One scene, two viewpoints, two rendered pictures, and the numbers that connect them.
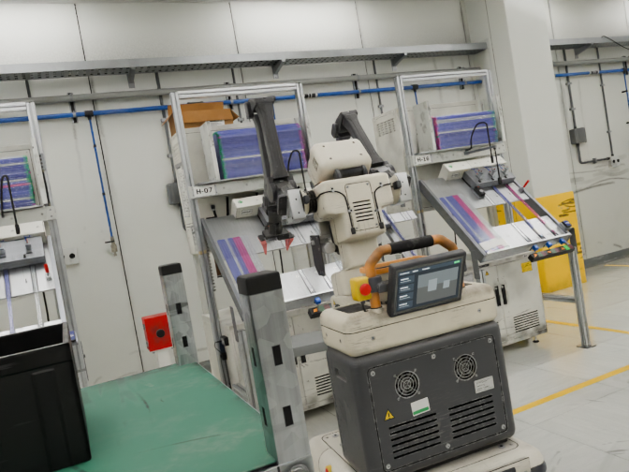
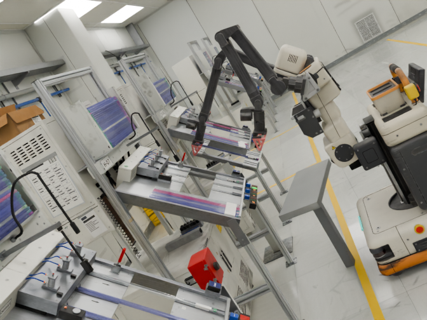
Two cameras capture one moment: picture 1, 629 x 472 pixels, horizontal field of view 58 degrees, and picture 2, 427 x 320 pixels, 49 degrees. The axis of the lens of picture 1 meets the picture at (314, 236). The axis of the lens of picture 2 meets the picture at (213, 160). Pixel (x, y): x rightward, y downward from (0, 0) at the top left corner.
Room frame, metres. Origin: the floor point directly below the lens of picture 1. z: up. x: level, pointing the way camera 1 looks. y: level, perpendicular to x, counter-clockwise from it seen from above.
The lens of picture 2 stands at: (1.16, 2.27, 1.54)
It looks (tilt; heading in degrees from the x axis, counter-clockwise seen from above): 11 degrees down; 308
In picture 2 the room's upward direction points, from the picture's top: 32 degrees counter-clockwise
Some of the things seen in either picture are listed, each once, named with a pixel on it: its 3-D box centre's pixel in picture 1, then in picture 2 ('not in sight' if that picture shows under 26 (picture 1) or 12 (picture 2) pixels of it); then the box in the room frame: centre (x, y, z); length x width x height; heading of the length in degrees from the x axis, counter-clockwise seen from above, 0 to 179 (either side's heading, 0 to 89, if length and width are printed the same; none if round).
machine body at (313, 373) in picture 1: (279, 356); (190, 291); (3.39, 0.33, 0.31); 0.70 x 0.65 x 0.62; 114
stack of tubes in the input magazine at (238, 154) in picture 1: (260, 151); (105, 124); (3.30, 0.22, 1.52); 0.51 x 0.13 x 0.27; 114
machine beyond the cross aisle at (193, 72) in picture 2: not in sight; (216, 95); (5.41, -4.24, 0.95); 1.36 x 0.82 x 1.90; 24
